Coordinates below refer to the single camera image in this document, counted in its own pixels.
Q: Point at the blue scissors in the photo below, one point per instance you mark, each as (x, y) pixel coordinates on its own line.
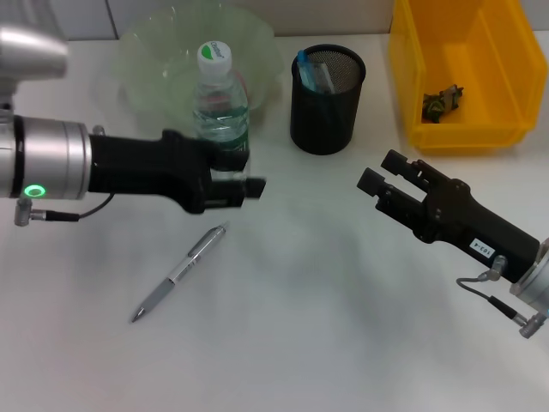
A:
(305, 68)

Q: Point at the clear green-label water bottle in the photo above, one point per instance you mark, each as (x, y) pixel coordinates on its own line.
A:
(221, 111)

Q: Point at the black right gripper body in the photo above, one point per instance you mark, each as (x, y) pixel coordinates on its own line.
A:
(472, 223)

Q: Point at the translucent green fruit plate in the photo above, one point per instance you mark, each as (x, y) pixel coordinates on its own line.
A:
(158, 73)

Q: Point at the green plastic wrapper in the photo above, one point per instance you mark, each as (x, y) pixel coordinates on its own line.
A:
(442, 105)

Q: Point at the yellow plastic bin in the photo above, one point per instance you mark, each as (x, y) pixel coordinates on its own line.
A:
(493, 51)

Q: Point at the black mesh pen holder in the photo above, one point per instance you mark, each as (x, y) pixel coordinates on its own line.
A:
(323, 124)

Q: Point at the silver left wrist stud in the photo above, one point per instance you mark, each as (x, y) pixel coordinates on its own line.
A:
(98, 129)

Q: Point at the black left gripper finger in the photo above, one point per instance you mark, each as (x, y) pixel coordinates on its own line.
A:
(249, 189)
(231, 159)

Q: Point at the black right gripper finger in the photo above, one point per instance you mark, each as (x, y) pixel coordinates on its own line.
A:
(392, 162)
(369, 181)

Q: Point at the silver pen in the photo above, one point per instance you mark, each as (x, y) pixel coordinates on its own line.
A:
(171, 279)

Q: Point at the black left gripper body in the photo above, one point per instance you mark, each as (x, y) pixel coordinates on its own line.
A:
(141, 165)

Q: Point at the clear plastic ruler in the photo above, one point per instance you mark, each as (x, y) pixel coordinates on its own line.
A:
(322, 77)

